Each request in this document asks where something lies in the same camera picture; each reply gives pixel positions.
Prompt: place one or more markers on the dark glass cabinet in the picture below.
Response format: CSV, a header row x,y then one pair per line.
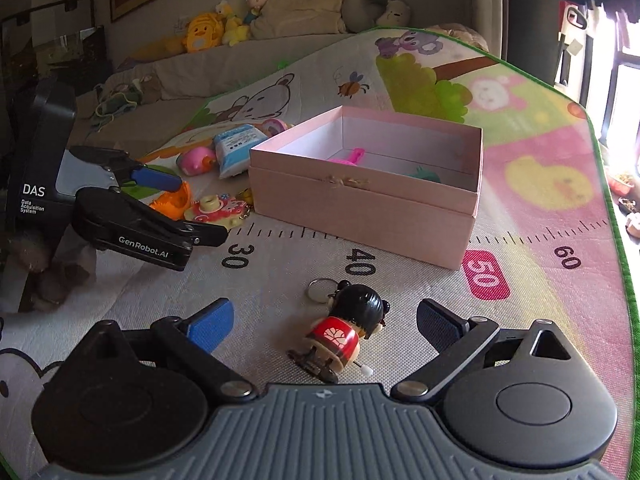
x,y
50,45

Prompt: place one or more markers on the small yellow plush duck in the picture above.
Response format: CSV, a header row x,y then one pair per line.
x,y
234,25

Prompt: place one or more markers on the grey curtain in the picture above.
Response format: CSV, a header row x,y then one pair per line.
x,y
530,10

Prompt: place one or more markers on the wind-up doll with keyring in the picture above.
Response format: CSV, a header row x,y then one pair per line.
x,y
345,330

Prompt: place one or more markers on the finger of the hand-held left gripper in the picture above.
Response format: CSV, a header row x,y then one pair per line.
x,y
152,176
165,220

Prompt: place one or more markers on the person's left hand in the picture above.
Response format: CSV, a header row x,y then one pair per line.
x,y
55,280

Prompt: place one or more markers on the plant pot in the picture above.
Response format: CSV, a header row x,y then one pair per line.
x,y
622,182

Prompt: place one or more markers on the beige sofa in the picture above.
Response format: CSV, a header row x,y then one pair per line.
x,y
210,67

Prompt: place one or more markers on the beige pillow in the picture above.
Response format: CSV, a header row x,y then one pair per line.
x,y
300,10

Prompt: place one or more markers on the orange toy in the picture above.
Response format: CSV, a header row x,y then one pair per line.
x,y
172,205

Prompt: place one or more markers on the beige plush toy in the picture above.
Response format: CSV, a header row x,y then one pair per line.
x,y
465,35

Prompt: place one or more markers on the pink cardboard box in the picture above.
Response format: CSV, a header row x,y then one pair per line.
x,y
360,215

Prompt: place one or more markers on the grey plush sheep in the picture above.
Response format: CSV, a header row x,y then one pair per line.
x,y
360,10

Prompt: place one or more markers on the green toy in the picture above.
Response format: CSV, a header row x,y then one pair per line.
x,y
425,175

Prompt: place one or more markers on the round pink toy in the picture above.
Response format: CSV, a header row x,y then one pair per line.
x,y
195,161

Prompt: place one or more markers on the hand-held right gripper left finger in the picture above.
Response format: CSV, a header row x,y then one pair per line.
x,y
216,321

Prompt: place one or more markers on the pink scoop toy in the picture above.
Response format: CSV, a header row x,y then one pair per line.
x,y
350,156

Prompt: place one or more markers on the cartoon play mat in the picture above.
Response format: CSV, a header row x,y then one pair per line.
x,y
525,195

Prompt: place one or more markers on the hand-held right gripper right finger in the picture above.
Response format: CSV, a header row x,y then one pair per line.
x,y
436,322

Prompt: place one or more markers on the brown-haired cartoon doll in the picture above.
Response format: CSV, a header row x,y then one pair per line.
x,y
256,2

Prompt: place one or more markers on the large yellow plush toy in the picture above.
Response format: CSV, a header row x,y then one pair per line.
x,y
202,32

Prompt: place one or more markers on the grey plush bear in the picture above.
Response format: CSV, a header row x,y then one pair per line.
x,y
395,11

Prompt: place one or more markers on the white green toy block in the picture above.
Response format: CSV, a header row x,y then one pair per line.
x,y
237,150

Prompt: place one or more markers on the white red toy piece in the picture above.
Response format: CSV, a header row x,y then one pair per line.
x,y
276,126

